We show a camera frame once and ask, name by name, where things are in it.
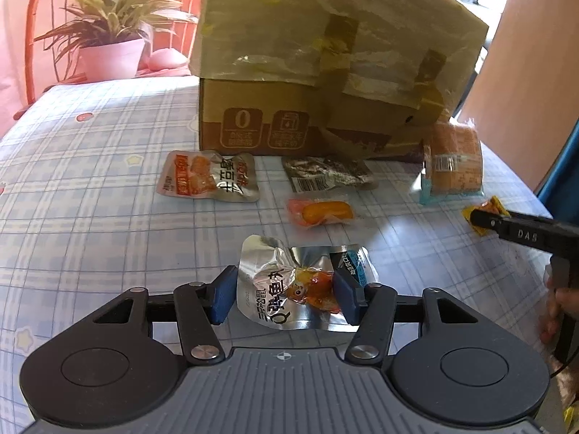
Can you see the teal curtain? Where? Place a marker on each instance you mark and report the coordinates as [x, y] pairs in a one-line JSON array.
[[565, 181]]

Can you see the small yellow snack packet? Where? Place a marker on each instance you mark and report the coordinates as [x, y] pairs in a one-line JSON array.
[[493, 205]]

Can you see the dark silver snack packet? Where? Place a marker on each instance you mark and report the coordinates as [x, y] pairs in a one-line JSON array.
[[325, 174]]

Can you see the tan shopping bag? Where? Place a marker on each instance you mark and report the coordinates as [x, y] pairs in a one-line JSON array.
[[316, 31]]

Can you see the person's right hand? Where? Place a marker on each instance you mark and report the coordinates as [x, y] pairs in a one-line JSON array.
[[552, 318]]

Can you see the brown wooden board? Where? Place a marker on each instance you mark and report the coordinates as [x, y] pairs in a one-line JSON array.
[[524, 90]]

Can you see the orange and silver snack packet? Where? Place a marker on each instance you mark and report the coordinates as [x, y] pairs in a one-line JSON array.
[[199, 176]]

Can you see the clear orange cake packet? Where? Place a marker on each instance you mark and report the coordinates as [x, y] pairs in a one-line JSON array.
[[452, 162]]

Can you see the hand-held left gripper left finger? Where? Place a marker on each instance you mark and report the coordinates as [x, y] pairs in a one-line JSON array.
[[224, 297]]

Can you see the clear packet with orange food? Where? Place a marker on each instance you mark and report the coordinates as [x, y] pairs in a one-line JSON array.
[[321, 211]]

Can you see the printed room backdrop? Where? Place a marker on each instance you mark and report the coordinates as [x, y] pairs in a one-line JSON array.
[[18, 54]]

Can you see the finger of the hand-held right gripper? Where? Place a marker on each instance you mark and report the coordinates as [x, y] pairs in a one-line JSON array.
[[520, 234]]

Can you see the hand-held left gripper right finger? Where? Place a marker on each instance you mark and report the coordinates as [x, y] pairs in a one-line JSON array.
[[346, 299]]

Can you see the silver foil snack packet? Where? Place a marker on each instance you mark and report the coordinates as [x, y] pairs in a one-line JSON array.
[[271, 275]]

